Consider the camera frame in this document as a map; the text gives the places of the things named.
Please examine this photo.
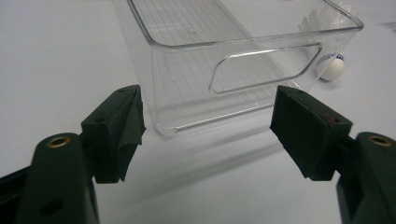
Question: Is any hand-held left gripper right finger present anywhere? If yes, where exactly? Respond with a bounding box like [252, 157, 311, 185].
[270, 85, 353, 182]

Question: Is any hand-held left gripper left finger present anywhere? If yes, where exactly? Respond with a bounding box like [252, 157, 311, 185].
[80, 84, 148, 185]

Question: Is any white shuttlecock with blue band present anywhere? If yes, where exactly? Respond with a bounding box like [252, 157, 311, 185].
[298, 1, 359, 82]

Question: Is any clear plastic bin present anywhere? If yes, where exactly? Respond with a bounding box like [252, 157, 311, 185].
[111, 0, 365, 138]

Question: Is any white table board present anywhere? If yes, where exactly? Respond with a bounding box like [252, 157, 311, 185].
[0, 0, 396, 224]

